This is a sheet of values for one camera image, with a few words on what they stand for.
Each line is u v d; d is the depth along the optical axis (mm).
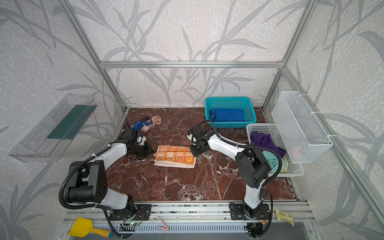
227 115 1153
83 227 709
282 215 722
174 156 888
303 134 616
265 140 937
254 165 475
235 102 1155
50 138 643
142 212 726
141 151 785
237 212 736
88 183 439
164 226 693
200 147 753
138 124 1077
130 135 739
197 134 720
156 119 1118
